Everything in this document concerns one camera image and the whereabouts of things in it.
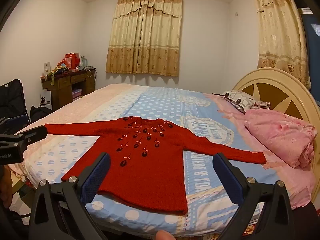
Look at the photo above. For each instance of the narrow beige floral curtain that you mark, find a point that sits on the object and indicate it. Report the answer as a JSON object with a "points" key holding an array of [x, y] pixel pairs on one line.
{"points": [[280, 30]]}

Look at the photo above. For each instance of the light blue box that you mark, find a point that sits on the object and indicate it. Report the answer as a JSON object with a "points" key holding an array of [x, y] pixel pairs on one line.
{"points": [[84, 62]]}

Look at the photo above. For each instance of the person's left hand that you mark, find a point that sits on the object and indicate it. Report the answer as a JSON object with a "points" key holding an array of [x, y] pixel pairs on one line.
{"points": [[6, 187]]}

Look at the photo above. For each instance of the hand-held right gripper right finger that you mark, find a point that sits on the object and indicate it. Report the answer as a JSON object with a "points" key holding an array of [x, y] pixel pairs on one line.
{"points": [[230, 177]]}

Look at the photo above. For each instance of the colourful striped cloth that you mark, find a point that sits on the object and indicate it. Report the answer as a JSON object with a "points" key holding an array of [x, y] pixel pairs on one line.
{"points": [[56, 71]]}

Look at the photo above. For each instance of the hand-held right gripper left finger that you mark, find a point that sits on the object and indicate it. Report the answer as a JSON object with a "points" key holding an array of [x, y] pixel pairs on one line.
{"points": [[100, 172]]}

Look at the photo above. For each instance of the person's right hand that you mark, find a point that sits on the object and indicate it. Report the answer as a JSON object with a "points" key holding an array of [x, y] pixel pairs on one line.
{"points": [[163, 235]]}

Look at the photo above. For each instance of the dark wooden desk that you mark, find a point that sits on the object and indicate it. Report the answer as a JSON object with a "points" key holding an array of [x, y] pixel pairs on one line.
{"points": [[62, 90]]}

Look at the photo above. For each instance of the red gift bag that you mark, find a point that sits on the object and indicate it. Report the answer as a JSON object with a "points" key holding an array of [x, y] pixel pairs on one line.
{"points": [[71, 61]]}

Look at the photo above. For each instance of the wide beige floral curtain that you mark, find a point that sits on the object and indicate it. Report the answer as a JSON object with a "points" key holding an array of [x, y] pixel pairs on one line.
{"points": [[145, 35]]}

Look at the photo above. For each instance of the patterned white pillow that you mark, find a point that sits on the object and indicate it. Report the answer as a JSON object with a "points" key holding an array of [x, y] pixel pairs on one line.
{"points": [[240, 98]]}

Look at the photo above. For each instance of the cream wooden bed headboard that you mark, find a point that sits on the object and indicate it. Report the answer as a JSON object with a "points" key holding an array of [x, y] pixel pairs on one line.
{"points": [[275, 80]]}

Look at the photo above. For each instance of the red embroidered knit sweater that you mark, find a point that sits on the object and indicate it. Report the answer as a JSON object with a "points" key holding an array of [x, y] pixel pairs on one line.
{"points": [[150, 175]]}

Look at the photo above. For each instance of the white wall plate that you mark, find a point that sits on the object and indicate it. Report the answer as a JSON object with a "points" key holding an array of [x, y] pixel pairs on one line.
{"points": [[47, 67]]}

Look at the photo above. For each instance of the blue polka dot bed sheet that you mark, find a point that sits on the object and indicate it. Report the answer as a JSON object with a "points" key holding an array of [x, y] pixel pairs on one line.
{"points": [[162, 102]]}

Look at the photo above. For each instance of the white printed paper bag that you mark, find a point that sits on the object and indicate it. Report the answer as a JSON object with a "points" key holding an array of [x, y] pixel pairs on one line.
{"points": [[46, 101]]}

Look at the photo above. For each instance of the pink storage boxes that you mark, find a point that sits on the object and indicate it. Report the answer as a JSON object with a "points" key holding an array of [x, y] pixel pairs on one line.
{"points": [[77, 95]]}

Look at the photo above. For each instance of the black bag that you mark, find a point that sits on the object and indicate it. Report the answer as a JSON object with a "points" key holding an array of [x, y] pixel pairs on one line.
{"points": [[40, 113]]}

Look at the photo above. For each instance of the pink folded quilt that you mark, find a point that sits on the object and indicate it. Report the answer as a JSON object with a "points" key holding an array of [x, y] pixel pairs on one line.
{"points": [[280, 135]]}

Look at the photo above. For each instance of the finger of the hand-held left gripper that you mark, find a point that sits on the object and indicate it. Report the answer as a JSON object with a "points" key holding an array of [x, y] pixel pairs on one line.
{"points": [[32, 133]]}

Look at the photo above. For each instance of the black folding chair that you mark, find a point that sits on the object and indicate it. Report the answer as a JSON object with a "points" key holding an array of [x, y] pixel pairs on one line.
{"points": [[11, 97]]}

